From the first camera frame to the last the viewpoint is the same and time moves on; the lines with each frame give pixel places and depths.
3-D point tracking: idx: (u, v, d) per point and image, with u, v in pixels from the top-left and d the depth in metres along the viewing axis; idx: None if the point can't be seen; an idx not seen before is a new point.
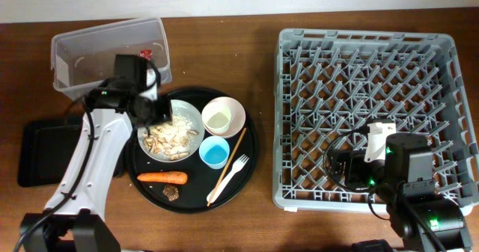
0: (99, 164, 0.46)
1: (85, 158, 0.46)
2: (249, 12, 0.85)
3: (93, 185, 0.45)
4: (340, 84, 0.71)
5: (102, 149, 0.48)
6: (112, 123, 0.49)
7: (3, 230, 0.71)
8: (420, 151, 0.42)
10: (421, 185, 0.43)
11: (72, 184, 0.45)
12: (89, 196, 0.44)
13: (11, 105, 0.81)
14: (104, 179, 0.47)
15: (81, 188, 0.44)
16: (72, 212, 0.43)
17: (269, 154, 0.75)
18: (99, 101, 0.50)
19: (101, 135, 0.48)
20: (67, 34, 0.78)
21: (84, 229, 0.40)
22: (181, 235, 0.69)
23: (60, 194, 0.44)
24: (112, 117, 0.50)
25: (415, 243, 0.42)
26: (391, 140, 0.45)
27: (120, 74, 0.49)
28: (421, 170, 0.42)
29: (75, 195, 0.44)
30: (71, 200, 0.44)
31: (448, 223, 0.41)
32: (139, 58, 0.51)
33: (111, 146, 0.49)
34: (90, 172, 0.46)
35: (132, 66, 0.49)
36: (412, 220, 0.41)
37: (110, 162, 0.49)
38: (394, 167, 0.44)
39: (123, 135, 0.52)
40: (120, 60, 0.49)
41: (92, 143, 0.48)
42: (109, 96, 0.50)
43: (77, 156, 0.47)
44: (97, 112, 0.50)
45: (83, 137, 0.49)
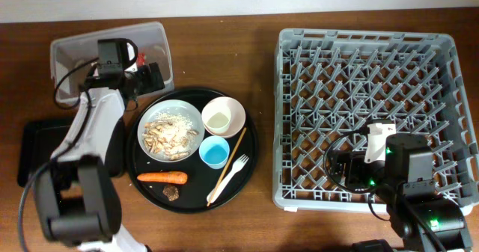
0: (98, 121, 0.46)
1: (84, 120, 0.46)
2: (249, 11, 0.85)
3: (93, 137, 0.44)
4: (340, 84, 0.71)
5: (102, 111, 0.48)
6: (108, 95, 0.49)
7: (3, 230, 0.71)
8: (420, 151, 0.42)
10: (421, 185, 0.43)
11: (75, 137, 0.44)
12: (90, 144, 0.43)
13: (11, 105, 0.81)
14: (102, 142, 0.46)
15: (82, 140, 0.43)
16: (75, 156, 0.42)
17: (269, 154, 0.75)
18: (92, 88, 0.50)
19: (98, 104, 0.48)
20: (66, 39, 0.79)
21: (87, 169, 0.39)
22: (181, 235, 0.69)
23: (63, 146, 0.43)
24: (107, 92, 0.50)
25: (415, 243, 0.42)
26: (391, 140, 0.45)
27: (106, 59, 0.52)
28: (421, 170, 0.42)
29: (77, 145, 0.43)
30: (74, 149, 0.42)
31: (448, 223, 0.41)
32: (120, 40, 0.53)
33: (107, 116, 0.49)
34: (91, 127, 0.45)
35: (116, 48, 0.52)
36: (412, 220, 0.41)
37: (108, 127, 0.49)
38: (394, 167, 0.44)
39: (117, 110, 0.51)
40: (104, 47, 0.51)
41: (90, 110, 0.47)
42: (100, 83, 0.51)
43: (77, 120, 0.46)
44: (93, 91, 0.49)
45: (80, 109, 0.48)
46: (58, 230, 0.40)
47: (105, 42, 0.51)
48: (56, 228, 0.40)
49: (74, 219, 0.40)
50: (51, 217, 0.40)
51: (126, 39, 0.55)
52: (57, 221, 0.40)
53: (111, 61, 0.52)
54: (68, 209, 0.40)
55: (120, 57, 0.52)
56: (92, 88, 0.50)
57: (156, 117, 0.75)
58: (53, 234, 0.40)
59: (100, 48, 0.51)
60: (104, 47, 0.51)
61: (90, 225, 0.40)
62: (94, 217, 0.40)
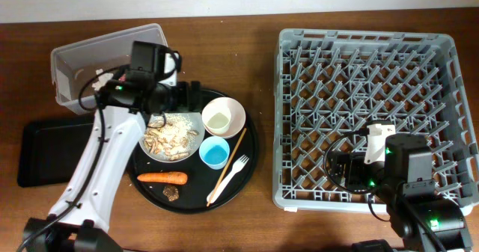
0: (105, 173, 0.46)
1: (95, 159, 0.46)
2: (249, 12, 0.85)
3: (99, 194, 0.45)
4: (340, 84, 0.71)
5: (111, 155, 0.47)
6: (124, 126, 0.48)
7: (3, 229, 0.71)
8: (420, 151, 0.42)
10: (421, 185, 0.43)
11: (78, 191, 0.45)
12: (94, 206, 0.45)
13: (11, 106, 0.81)
14: (111, 184, 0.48)
15: (86, 197, 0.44)
16: (76, 221, 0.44)
17: (269, 154, 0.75)
18: (114, 95, 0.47)
19: (112, 138, 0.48)
20: (66, 47, 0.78)
21: (84, 241, 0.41)
22: (182, 235, 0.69)
23: (65, 202, 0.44)
24: (125, 119, 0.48)
25: (416, 244, 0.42)
26: (391, 140, 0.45)
27: (138, 65, 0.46)
28: (421, 170, 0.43)
29: (81, 203, 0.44)
30: (75, 209, 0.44)
31: (448, 223, 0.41)
32: (158, 47, 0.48)
33: (121, 149, 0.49)
34: (97, 181, 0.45)
35: (151, 57, 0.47)
36: (412, 220, 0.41)
37: (121, 162, 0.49)
38: (394, 167, 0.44)
39: (135, 134, 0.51)
40: (141, 52, 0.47)
41: (102, 147, 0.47)
42: (125, 90, 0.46)
43: (86, 157, 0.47)
44: (108, 111, 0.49)
45: (93, 140, 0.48)
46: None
47: (141, 46, 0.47)
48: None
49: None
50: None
51: (168, 47, 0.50)
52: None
53: (142, 68, 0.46)
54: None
55: (155, 64, 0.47)
56: (117, 96, 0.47)
57: None
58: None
59: (136, 52, 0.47)
60: (138, 49, 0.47)
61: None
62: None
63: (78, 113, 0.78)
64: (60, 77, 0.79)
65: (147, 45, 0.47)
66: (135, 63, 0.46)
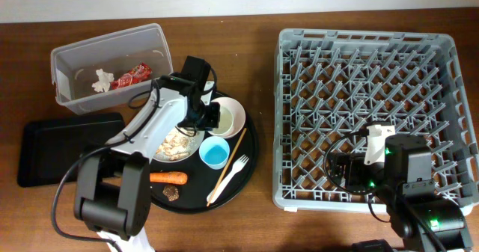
0: (159, 125, 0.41)
1: (152, 111, 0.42)
2: (249, 12, 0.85)
3: (150, 138, 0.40)
4: (340, 84, 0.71)
5: (165, 115, 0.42)
6: (176, 101, 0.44)
7: (4, 230, 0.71)
8: (420, 151, 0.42)
10: (421, 185, 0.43)
11: (133, 131, 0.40)
12: (145, 147, 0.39)
13: (12, 106, 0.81)
14: (159, 140, 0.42)
15: (139, 137, 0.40)
16: (127, 152, 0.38)
17: (269, 154, 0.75)
18: (166, 85, 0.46)
19: (165, 106, 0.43)
20: (66, 47, 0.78)
21: (131, 169, 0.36)
22: (182, 235, 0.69)
23: (120, 137, 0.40)
24: (175, 96, 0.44)
25: (416, 243, 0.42)
26: (391, 140, 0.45)
27: (188, 72, 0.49)
28: (421, 170, 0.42)
29: (133, 141, 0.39)
30: (128, 143, 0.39)
31: (448, 223, 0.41)
32: (209, 63, 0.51)
33: (174, 117, 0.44)
34: (151, 127, 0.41)
35: (200, 69, 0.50)
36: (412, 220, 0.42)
37: (167, 132, 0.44)
38: (394, 167, 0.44)
39: (179, 114, 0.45)
40: (194, 63, 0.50)
41: (156, 106, 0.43)
42: (177, 84, 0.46)
43: (144, 109, 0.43)
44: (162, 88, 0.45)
45: (147, 104, 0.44)
46: (87, 211, 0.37)
47: (194, 59, 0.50)
48: (87, 210, 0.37)
49: (105, 207, 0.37)
50: (84, 196, 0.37)
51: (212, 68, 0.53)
52: (90, 200, 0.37)
53: (191, 75, 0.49)
54: (103, 195, 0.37)
55: (201, 78, 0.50)
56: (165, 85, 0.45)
57: None
58: (83, 210, 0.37)
59: (189, 64, 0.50)
60: (190, 60, 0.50)
61: (117, 219, 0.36)
62: (123, 214, 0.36)
63: (78, 113, 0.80)
64: (61, 77, 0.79)
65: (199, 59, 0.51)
66: (185, 71, 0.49)
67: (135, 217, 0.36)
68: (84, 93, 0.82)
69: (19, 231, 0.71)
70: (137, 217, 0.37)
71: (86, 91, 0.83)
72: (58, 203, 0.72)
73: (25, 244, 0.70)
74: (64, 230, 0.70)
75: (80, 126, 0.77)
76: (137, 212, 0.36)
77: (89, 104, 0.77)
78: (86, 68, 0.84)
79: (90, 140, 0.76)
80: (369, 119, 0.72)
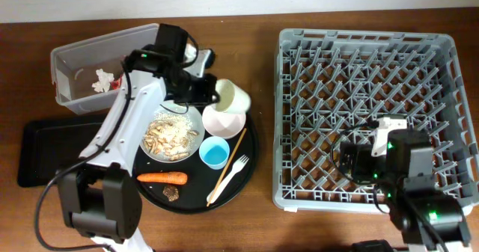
0: (132, 125, 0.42)
1: (124, 111, 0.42)
2: (249, 12, 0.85)
3: (126, 142, 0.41)
4: (340, 84, 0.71)
5: (139, 110, 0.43)
6: (149, 87, 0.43)
7: (4, 230, 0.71)
8: (422, 146, 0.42)
10: (422, 179, 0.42)
11: (107, 137, 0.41)
12: (122, 152, 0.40)
13: (12, 106, 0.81)
14: (137, 137, 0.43)
15: (114, 144, 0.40)
16: (104, 164, 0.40)
17: (269, 154, 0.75)
18: (139, 63, 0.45)
19: (138, 96, 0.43)
20: (66, 47, 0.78)
21: (111, 182, 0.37)
22: (182, 235, 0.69)
23: (94, 146, 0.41)
24: (149, 81, 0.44)
25: (414, 235, 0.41)
26: (393, 135, 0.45)
27: (164, 43, 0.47)
28: (422, 165, 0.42)
29: (108, 149, 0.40)
30: (103, 153, 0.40)
31: (448, 216, 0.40)
32: (185, 30, 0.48)
33: (148, 108, 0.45)
34: (125, 130, 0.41)
35: (176, 37, 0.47)
36: (409, 214, 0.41)
37: (144, 124, 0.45)
38: (397, 161, 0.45)
39: (155, 102, 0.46)
40: (168, 31, 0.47)
41: (128, 104, 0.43)
42: (150, 59, 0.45)
43: (115, 109, 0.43)
44: (133, 74, 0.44)
45: (119, 98, 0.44)
46: (77, 218, 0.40)
47: (168, 27, 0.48)
48: (76, 218, 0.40)
49: (94, 214, 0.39)
50: (71, 209, 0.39)
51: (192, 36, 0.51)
52: (78, 211, 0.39)
53: (166, 46, 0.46)
54: (90, 205, 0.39)
55: (177, 45, 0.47)
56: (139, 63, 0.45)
57: (156, 117, 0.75)
58: (73, 220, 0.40)
59: (163, 32, 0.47)
60: (163, 31, 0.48)
61: (106, 225, 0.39)
62: (111, 220, 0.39)
63: (78, 114, 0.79)
64: (60, 78, 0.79)
65: (174, 27, 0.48)
66: (160, 40, 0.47)
67: (123, 223, 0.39)
68: (84, 93, 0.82)
69: (19, 231, 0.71)
70: (126, 221, 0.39)
71: (86, 91, 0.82)
72: (58, 203, 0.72)
73: (25, 244, 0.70)
74: (64, 231, 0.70)
75: (80, 126, 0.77)
76: (125, 217, 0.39)
77: (89, 104, 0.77)
78: (86, 67, 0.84)
79: (90, 140, 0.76)
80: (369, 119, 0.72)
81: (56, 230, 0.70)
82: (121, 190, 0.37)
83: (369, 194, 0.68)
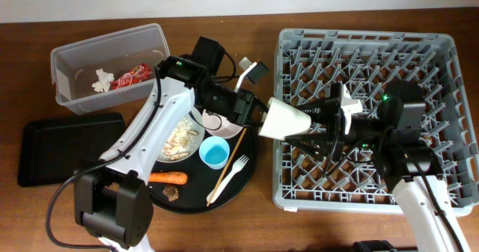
0: (156, 133, 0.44)
1: (150, 117, 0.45)
2: (249, 12, 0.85)
3: (147, 150, 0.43)
4: (339, 68, 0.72)
5: (165, 118, 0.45)
6: (178, 96, 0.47)
7: (1, 230, 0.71)
8: (415, 102, 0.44)
10: (409, 131, 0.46)
11: (129, 143, 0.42)
12: (142, 160, 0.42)
13: (11, 106, 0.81)
14: (158, 147, 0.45)
15: (135, 151, 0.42)
16: (123, 171, 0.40)
17: (269, 155, 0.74)
18: (172, 69, 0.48)
19: (168, 103, 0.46)
20: (67, 46, 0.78)
21: (127, 190, 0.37)
22: (182, 235, 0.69)
23: (116, 150, 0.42)
24: (179, 90, 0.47)
25: (394, 181, 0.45)
26: (391, 89, 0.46)
27: (200, 55, 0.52)
28: (412, 119, 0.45)
29: (129, 155, 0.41)
30: (123, 159, 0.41)
31: (421, 159, 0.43)
32: (221, 47, 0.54)
33: (173, 117, 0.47)
34: (149, 137, 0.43)
35: (212, 50, 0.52)
36: (391, 163, 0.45)
37: (167, 134, 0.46)
38: (389, 114, 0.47)
39: (181, 113, 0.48)
40: (206, 43, 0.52)
41: (155, 111, 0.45)
42: (183, 66, 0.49)
43: (141, 116, 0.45)
44: (166, 81, 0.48)
45: (148, 103, 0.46)
46: (87, 219, 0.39)
47: (206, 41, 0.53)
48: (87, 219, 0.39)
49: (105, 218, 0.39)
50: (83, 209, 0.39)
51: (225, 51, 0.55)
52: (89, 213, 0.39)
53: (203, 58, 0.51)
54: (102, 206, 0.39)
55: (213, 58, 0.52)
56: (174, 70, 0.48)
57: None
58: (84, 220, 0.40)
59: (203, 44, 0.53)
60: (203, 43, 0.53)
61: (116, 230, 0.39)
62: (120, 226, 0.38)
63: (78, 114, 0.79)
64: (61, 77, 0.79)
65: (212, 40, 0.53)
66: (198, 52, 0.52)
67: (131, 229, 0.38)
68: (84, 93, 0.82)
69: (19, 231, 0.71)
70: (135, 229, 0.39)
71: (85, 91, 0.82)
72: (58, 203, 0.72)
73: (25, 244, 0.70)
74: (64, 230, 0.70)
75: (81, 126, 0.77)
76: (135, 224, 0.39)
77: (90, 104, 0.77)
78: (86, 67, 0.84)
79: (91, 140, 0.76)
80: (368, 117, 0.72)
81: (56, 230, 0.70)
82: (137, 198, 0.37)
83: (369, 194, 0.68)
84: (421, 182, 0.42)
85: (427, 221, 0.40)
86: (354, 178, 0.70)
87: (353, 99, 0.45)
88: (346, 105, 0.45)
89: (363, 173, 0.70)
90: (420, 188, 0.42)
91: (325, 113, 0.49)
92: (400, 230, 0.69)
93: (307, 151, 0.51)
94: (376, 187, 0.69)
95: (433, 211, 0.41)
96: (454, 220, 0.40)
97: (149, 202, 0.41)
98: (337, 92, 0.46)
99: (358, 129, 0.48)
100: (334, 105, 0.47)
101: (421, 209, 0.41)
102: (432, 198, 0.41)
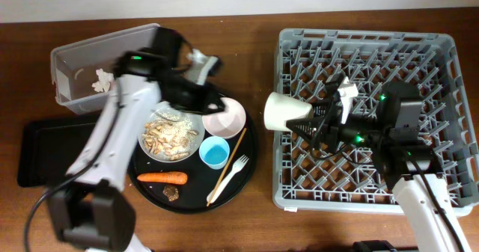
0: (122, 134, 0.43)
1: (113, 120, 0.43)
2: (249, 12, 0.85)
3: (117, 154, 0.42)
4: (339, 67, 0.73)
5: (129, 117, 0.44)
6: (141, 93, 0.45)
7: (2, 230, 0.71)
8: (412, 101, 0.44)
10: (406, 131, 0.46)
11: (95, 152, 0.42)
12: (112, 166, 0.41)
13: (11, 106, 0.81)
14: (128, 146, 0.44)
15: (103, 158, 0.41)
16: (94, 180, 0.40)
17: (269, 154, 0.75)
18: (130, 66, 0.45)
19: (130, 103, 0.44)
20: (66, 46, 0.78)
21: (102, 199, 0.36)
22: (181, 235, 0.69)
23: (82, 161, 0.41)
24: (141, 87, 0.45)
25: (392, 179, 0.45)
26: (388, 88, 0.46)
27: (156, 45, 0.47)
28: (410, 117, 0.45)
29: (97, 164, 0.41)
30: (93, 168, 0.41)
31: (420, 158, 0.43)
32: (179, 35, 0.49)
33: (139, 114, 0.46)
34: (115, 142, 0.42)
35: (169, 38, 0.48)
36: (391, 161, 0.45)
37: (135, 129, 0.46)
38: (384, 112, 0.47)
39: (147, 106, 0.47)
40: (168, 33, 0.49)
41: (118, 111, 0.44)
42: (141, 61, 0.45)
43: (103, 120, 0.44)
44: (124, 79, 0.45)
45: (110, 104, 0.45)
46: (67, 236, 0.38)
47: (164, 30, 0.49)
48: (66, 236, 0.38)
49: (84, 232, 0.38)
50: (60, 227, 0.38)
51: (186, 40, 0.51)
52: (68, 229, 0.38)
53: (162, 49, 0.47)
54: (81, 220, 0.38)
55: (172, 48, 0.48)
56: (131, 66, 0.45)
57: (156, 116, 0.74)
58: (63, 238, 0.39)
59: (162, 34, 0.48)
60: (160, 34, 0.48)
61: (99, 241, 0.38)
62: (102, 237, 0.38)
63: (78, 113, 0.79)
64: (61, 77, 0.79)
65: (170, 30, 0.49)
66: (156, 42, 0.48)
67: (114, 238, 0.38)
68: (84, 93, 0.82)
69: (19, 231, 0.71)
70: (118, 237, 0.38)
71: (86, 91, 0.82)
72: None
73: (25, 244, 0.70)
74: None
75: (81, 126, 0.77)
76: (118, 231, 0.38)
77: (89, 104, 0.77)
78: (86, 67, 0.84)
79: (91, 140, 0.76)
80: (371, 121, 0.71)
81: None
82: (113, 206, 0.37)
83: (369, 194, 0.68)
84: (420, 181, 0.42)
85: (427, 220, 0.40)
86: (354, 178, 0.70)
87: (348, 84, 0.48)
88: (342, 88, 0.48)
89: (362, 173, 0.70)
90: (420, 185, 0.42)
91: (331, 110, 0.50)
92: (400, 230, 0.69)
93: (304, 137, 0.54)
94: (376, 187, 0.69)
95: (434, 211, 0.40)
96: (454, 220, 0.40)
97: (129, 206, 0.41)
98: (339, 79, 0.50)
99: (353, 123, 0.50)
100: (332, 87, 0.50)
101: (421, 207, 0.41)
102: (432, 197, 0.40)
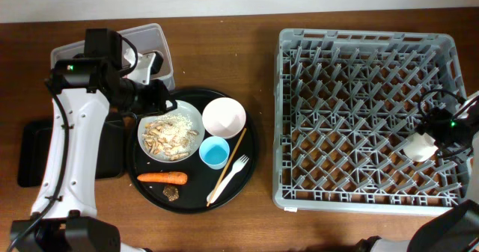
0: (79, 158, 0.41)
1: (66, 146, 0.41)
2: (249, 12, 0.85)
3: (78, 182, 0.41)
4: (339, 69, 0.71)
5: (83, 138, 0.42)
6: (86, 107, 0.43)
7: (2, 230, 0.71)
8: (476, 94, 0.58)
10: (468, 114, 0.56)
11: (55, 185, 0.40)
12: (75, 195, 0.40)
13: (11, 105, 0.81)
14: (89, 167, 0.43)
15: (65, 188, 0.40)
16: (62, 216, 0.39)
17: (269, 154, 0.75)
18: (65, 75, 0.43)
19: (75, 121, 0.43)
20: (66, 47, 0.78)
21: (75, 231, 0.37)
22: (182, 235, 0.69)
23: (45, 197, 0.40)
24: (83, 99, 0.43)
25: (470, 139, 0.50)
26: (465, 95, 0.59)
27: (93, 48, 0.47)
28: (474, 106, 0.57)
29: (61, 197, 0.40)
30: (58, 203, 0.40)
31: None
32: (113, 31, 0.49)
33: (92, 130, 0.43)
34: (72, 169, 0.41)
35: (109, 40, 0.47)
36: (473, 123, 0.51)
37: (94, 147, 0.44)
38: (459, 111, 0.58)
39: (99, 121, 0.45)
40: (90, 36, 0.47)
41: (68, 134, 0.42)
42: (76, 69, 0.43)
43: (57, 148, 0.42)
44: (63, 95, 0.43)
45: (57, 128, 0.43)
46: None
47: (97, 32, 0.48)
48: None
49: None
50: None
51: (121, 37, 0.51)
52: None
53: (97, 51, 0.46)
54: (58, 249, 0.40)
55: (109, 48, 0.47)
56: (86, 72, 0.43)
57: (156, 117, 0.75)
58: None
59: (90, 37, 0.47)
60: (92, 35, 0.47)
61: None
62: None
63: None
64: None
65: (102, 30, 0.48)
66: (88, 48, 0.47)
67: None
68: None
69: None
70: None
71: None
72: None
73: None
74: None
75: None
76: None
77: None
78: None
79: None
80: (346, 119, 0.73)
81: None
82: (87, 237, 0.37)
83: (369, 194, 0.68)
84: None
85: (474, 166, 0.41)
86: (354, 178, 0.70)
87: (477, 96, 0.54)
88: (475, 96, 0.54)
89: (363, 173, 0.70)
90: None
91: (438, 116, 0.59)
92: (400, 231, 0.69)
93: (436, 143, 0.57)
94: (376, 187, 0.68)
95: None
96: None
97: (105, 224, 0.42)
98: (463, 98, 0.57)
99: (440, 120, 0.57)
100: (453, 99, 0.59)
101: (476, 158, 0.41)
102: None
